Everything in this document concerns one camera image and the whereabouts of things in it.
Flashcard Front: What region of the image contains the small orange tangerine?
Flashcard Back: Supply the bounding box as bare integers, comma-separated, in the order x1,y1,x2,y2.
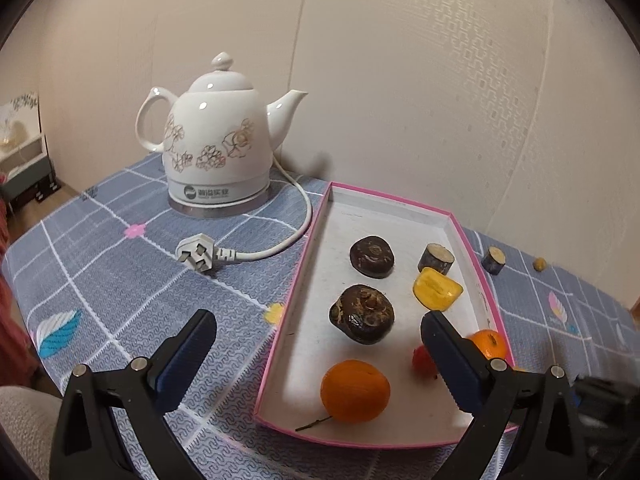
468,330,509,360

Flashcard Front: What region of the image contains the red cherry tomato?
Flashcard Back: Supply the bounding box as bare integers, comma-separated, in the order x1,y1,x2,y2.
411,346,438,377

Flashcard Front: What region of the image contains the yellow pepper piece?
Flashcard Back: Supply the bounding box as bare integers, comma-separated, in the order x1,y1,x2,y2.
412,266,463,311

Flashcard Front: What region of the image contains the large orange tangerine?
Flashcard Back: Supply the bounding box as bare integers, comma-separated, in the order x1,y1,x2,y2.
320,360,390,424

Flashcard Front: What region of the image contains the small eggplant slice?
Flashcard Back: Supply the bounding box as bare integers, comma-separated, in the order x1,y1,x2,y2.
418,243,454,275

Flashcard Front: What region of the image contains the dark brown fruit front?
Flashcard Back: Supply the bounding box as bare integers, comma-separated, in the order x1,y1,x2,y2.
329,284,395,344

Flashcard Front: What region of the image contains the dark brown fruit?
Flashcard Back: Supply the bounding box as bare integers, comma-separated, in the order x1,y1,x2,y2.
329,284,395,344
349,235,395,278

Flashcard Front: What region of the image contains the pink red cloth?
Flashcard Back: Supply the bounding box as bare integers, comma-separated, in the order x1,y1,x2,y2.
0,173,42,391

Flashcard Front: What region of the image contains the tan round fruit far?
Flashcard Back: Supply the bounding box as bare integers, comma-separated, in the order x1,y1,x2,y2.
533,258,547,272

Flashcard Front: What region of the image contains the large eggplant slice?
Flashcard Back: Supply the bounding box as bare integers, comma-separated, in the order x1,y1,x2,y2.
480,246,506,275

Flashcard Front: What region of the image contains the pink white box tray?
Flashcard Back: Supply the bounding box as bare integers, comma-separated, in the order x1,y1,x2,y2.
254,182,504,448

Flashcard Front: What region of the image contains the white kettle power plug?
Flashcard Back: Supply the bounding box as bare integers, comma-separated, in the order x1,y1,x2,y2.
174,158,314,273

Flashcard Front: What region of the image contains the white bedside cabinet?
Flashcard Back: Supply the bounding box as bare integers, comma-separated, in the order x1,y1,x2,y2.
1,92,60,212

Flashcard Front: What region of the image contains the white ceramic electric kettle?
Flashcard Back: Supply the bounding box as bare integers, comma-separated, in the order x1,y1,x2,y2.
134,52,307,218

